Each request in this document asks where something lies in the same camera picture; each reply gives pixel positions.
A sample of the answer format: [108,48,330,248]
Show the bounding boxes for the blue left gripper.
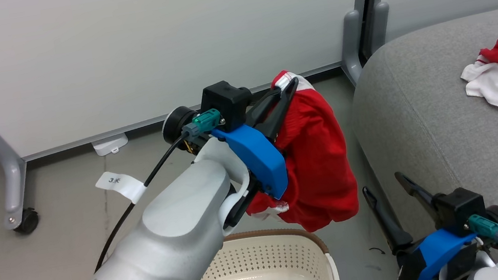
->
[157,76,316,216]

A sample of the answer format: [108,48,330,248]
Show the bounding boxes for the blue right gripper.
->
[360,157,498,280]

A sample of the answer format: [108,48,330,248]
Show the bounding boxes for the red garment with white trim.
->
[226,62,364,242]

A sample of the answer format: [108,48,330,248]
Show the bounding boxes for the grey fabric sofa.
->
[338,5,498,280]

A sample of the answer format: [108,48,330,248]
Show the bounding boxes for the large white partition panel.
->
[0,0,396,164]

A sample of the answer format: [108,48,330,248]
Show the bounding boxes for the cream perforated laundry basket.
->
[161,218,341,280]

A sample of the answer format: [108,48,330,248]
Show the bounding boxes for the white power adapter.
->
[90,132,131,158]

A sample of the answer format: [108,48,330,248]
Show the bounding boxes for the black caster wheel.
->
[11,206,42,237]

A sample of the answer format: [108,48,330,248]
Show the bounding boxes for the grey partition foot with caster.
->
[0,113,37,233]

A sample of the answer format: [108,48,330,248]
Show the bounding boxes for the teal left cable connector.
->
[180,107,225,139]

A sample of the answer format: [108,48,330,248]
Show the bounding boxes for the teal cable connector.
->
[466,210,498,251]
[180,107,225,139]

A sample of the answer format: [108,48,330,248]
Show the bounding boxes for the teal right cable connector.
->
[466,210,498,251]

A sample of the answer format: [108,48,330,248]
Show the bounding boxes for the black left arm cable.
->
[75,130,209,275]

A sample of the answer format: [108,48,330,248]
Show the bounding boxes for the white cable label tag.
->
[93,165,149,210]

